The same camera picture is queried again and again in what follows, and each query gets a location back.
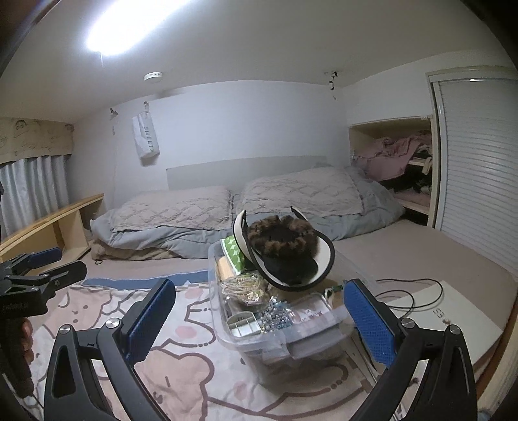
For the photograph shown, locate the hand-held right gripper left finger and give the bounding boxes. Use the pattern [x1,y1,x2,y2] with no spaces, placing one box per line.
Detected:
[44,278,177,421]

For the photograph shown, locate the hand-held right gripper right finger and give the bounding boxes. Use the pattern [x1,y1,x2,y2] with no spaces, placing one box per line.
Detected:
[343,279,479,421]

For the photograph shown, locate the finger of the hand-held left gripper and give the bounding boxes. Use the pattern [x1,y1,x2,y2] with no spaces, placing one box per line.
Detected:
[0,247,63,274]
[36,260,88,293]

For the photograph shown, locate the white sun visor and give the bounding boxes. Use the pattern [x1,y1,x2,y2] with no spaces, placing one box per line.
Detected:
[232,206,336,292]

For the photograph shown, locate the clear plastic storage box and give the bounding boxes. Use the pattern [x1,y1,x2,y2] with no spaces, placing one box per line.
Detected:
[207,239,381,367]

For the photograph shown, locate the bag of gold hair ties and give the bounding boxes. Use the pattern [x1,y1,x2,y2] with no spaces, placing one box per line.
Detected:
[220,273,270,304]

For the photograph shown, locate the brown furry headband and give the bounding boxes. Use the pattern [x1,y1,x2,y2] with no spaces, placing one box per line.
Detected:
[246,216,314,257]

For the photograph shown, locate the person's left hand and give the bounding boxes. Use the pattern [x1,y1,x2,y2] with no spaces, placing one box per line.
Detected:
[20,318,36,366]

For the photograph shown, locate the wooden shelf unit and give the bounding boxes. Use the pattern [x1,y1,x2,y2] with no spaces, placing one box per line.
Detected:
[0,193,105,264]

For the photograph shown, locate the pink bear printed blanket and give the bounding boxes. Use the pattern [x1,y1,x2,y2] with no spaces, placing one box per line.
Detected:
[24,275,389,421]

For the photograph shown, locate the pink packet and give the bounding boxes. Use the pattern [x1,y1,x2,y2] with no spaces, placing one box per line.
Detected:
[291,295,336,324]

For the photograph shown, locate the beige folded blanket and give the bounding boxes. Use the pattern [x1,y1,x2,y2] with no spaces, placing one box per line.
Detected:
[90,239,179,262]

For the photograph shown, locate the grey curtain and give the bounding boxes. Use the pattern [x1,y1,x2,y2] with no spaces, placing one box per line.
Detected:
[0,156,69,235]

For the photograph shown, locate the grey duvet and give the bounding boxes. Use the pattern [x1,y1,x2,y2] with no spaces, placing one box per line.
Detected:
[90,166,405,260]

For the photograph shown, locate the white bag with scissors print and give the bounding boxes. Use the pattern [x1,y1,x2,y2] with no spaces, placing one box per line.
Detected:
[376,281,506,365]

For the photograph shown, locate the pile of silver clips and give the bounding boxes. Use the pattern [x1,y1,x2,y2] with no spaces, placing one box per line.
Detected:
[259,300,296,333]

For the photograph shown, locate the grey organizer tray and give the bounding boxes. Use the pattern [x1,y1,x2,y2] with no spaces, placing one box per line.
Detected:
[227,312,264,336]

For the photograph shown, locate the green dotted tissue pack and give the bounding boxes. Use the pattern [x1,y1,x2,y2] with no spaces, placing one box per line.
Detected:
[220,236,249,272]

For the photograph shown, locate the beige textured pillow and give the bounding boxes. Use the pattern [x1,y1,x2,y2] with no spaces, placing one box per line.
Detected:
[235,166,365,221]
[111,185,232,233]

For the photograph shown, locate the beige cartoon valance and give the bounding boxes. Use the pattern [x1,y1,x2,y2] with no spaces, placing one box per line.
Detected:
[0,117,75,165]

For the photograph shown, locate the white hanging paper bag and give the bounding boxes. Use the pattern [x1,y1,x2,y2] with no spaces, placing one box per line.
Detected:
[131,112,160,166]

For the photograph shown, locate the pile of pink clothes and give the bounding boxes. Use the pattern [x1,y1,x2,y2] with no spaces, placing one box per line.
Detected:
[356,135,432,195]

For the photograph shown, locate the white slatted closet door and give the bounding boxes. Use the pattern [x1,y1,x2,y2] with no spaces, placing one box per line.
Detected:
[427,69,518,268]

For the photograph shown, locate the ceiling light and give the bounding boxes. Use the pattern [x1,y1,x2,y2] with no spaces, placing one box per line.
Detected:
[87,0,179,57]

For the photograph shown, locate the black cable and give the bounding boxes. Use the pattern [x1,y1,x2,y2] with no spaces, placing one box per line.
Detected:
[376,277,446,312]

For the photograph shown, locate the wall hook with black cord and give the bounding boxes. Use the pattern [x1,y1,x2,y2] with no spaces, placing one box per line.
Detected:
[324,71,341,102]

